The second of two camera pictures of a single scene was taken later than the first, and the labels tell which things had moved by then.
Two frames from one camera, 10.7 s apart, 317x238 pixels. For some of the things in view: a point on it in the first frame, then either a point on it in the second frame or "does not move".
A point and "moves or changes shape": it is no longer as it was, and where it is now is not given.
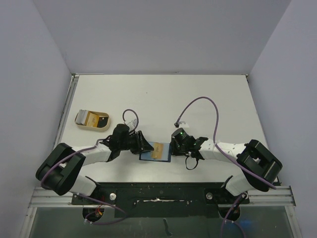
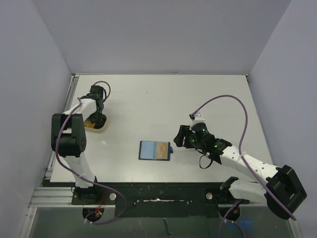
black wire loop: [186, 166] → [209, 164]
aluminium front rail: [40, 198] does not move
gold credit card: [157, 152] moves or changes shape
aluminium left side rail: [69, 96] does not move
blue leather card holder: [161, 152] does not move
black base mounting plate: [162, 200] does not move
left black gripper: [141, 144] → [95, 117]
